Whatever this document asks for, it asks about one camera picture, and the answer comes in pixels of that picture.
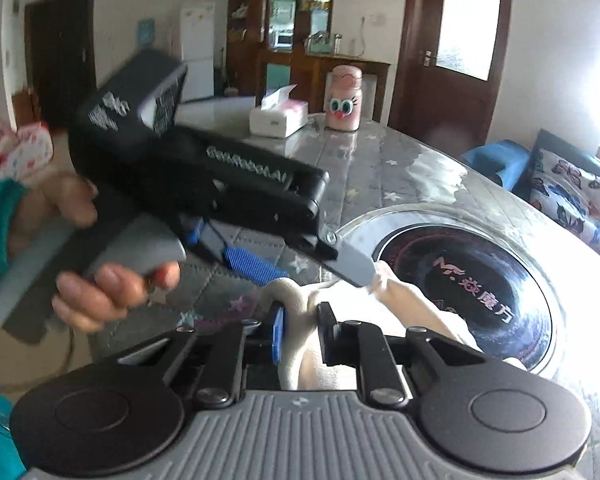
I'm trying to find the white refrigerator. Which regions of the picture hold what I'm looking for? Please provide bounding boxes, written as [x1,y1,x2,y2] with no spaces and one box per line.
[180,1,217,103]

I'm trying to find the brown door with frosted glass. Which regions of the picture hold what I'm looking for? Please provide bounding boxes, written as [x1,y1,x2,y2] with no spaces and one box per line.
[387,0,513,148]

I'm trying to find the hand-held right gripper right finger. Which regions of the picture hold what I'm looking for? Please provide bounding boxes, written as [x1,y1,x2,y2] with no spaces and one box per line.
[316,301,488,408]

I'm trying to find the pink cartoon face bottle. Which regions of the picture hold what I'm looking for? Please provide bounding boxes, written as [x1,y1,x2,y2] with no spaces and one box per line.
[326,65,365,132]

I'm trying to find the brown wooden cabinet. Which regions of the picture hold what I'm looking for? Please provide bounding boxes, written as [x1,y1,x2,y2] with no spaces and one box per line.
[225,0,391,121]

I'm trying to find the floral print cloth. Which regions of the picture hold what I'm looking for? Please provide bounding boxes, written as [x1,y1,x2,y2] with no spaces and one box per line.
[0,115,53,183]

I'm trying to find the person's left hand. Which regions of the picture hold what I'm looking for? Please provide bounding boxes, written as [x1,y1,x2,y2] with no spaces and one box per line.
[7,170,182,333]

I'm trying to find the blue sofa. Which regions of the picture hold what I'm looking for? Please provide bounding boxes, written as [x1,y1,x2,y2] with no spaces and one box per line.
[462,129,600,221]

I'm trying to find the person's left forearm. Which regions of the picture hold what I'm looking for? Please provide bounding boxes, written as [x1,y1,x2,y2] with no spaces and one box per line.
[0,177,33,318]

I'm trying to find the white tissue box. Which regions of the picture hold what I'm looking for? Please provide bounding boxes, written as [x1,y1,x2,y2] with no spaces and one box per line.
[249,84,309,138]

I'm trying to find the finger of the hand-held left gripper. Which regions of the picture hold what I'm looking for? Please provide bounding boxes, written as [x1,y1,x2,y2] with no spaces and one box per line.
[289,229,378,289]
[192,216,291,286]

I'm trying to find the cream pants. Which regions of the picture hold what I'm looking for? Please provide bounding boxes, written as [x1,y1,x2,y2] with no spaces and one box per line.
[262,262,478,391]

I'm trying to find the black round induction cooktop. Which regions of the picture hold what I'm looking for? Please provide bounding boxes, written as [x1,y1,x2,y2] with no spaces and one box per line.
[370,224,557,373]

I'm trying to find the dark brown door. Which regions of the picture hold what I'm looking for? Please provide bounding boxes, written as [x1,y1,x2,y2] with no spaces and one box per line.
[24,0,98,131]

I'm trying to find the butterfly print cushion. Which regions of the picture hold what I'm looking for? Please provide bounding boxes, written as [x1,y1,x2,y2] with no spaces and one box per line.
[529,147,600,268]

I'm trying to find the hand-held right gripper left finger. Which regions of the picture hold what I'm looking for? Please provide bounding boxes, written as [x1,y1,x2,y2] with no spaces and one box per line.
[115,301,287,408]

